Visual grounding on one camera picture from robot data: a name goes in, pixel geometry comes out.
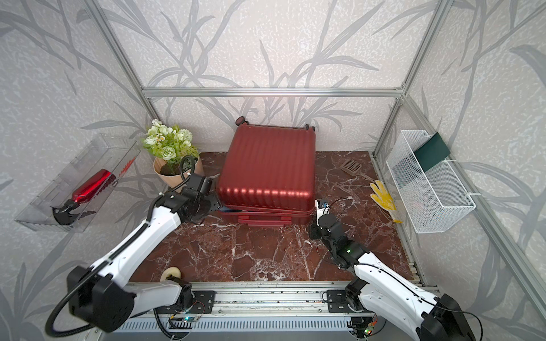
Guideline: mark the clear plastic wall bin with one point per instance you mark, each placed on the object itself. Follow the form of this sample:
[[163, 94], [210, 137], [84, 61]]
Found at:
[[113, 153]]

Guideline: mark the white wire mesh basket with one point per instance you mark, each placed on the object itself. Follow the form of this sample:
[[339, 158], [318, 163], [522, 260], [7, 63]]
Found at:
[[434, 201]]

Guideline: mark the brown slotted litter scoop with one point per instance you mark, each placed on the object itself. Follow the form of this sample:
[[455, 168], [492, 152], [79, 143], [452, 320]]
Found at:
[[354, 169]]

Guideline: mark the beige flower pot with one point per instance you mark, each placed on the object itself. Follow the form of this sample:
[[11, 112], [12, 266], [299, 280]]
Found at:
[[170, 174]]

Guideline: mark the cream tape roll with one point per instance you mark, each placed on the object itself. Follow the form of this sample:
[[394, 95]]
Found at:
[[171, 272]]

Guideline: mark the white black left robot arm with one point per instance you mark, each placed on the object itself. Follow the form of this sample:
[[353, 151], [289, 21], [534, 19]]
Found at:
[[120, 264]]

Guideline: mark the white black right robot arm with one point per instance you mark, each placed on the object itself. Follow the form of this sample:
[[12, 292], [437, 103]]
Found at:
[[377, 288]]

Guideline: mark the aluminium cage frame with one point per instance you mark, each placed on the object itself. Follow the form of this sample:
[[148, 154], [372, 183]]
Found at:
[[532, 285]]

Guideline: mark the dark green card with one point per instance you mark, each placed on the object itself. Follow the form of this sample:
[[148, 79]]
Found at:
[[432, 152]]

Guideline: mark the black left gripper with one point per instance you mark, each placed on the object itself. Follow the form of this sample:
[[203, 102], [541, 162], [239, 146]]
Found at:
[[216, 205]]

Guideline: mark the yellow rubber glove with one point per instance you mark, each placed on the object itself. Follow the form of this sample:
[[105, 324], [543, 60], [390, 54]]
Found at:
[[382, 198]]

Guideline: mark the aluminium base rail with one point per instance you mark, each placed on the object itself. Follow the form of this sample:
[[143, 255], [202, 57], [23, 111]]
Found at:
[[264, 298]]

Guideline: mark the red black spray bottle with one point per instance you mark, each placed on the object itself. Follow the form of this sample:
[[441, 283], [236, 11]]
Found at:
[[100, 181]]

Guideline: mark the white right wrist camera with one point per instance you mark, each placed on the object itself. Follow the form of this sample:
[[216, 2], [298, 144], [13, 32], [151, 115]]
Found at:
[[322, 208]]

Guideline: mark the red hard-shell suitcase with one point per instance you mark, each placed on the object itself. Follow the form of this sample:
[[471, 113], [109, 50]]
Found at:
[[268, 178]]

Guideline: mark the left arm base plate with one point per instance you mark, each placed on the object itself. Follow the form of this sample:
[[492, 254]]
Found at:
[[202, 304]]

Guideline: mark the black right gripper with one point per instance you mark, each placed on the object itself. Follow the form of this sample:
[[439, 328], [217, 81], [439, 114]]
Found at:
[[313, 230]]

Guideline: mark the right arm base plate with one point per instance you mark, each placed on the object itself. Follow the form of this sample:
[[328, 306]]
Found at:
[[341, 301]]

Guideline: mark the white flowers green plant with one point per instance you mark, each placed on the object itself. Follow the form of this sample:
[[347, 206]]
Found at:
[[170, 143]]

